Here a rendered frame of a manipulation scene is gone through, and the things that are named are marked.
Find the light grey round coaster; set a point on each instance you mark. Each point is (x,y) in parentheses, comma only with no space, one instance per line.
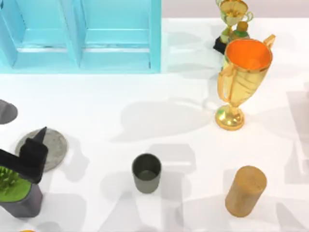
(56,148)

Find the dark grey pot green plant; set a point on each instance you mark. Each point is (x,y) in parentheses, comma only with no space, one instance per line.
(23,198)

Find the dark grey round coaster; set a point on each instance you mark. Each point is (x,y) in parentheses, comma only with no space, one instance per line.
(6,112)

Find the orange object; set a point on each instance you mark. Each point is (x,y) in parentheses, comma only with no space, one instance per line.
(26,230)

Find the dark grey-green cup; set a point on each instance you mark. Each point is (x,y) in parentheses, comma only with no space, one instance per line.
(146,176)

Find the light blue rack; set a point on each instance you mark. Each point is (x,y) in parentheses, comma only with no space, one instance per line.
(116,36)

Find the large gold trophy orange inside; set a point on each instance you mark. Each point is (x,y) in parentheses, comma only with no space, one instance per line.
(243,79)

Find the wooden cylinder cup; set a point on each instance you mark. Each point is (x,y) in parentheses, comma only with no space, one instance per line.
(245,193)

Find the small green and brown figure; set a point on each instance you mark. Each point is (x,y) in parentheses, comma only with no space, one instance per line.
(242,30)

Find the small gold trophy black base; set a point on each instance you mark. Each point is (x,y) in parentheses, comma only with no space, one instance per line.
(233,12)

